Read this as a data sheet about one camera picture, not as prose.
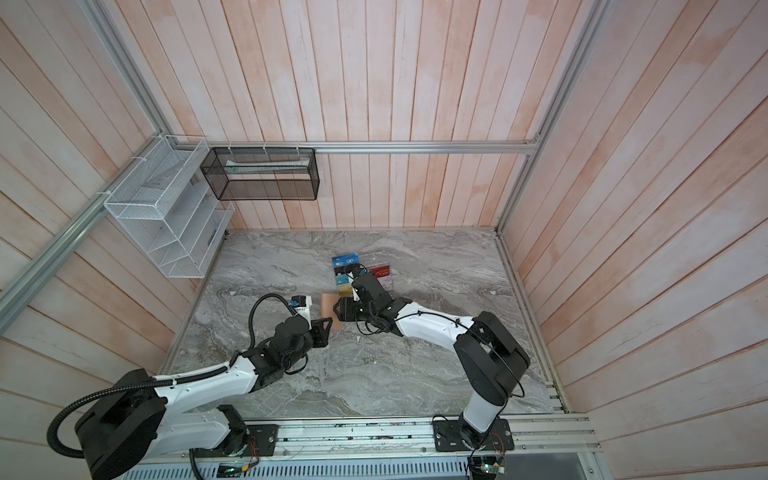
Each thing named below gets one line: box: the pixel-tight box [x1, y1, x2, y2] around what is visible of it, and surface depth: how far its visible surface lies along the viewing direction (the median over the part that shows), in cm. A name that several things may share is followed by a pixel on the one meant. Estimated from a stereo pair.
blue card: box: [332, 252, 361, 267], surface depth 100 cm
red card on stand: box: [369, 265, 391, 278], surface depth 103 cm
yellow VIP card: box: [338, 284, 354, 297], surface depth 100 cm
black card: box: [334, 263, 360, 275], surface depth 100 cm
